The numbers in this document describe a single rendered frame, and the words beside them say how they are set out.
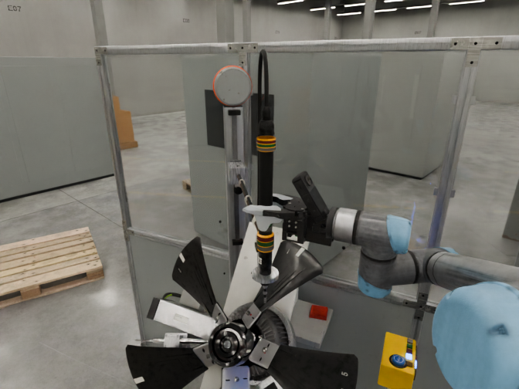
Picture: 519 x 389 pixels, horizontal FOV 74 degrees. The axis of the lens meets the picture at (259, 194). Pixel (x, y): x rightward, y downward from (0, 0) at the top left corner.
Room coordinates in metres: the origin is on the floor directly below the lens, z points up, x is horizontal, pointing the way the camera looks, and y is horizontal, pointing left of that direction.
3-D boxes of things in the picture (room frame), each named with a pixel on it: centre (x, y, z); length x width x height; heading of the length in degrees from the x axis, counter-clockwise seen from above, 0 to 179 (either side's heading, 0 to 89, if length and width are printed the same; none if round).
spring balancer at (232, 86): (1.47, 0.11, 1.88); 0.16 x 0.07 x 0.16; 100
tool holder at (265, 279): (0.77, -0.01, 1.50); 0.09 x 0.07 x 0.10; 10
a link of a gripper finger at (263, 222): (0.72, -0.01, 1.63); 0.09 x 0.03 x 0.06; 87
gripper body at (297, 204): (0.72, -0.12, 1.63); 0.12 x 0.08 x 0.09; 65
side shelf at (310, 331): (1.31, -0.14, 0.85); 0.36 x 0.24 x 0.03; 65
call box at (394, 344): (0.88, -0.47, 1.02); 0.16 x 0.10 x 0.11; 155
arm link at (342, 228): (0.68, -0.19, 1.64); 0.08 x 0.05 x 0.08; 155
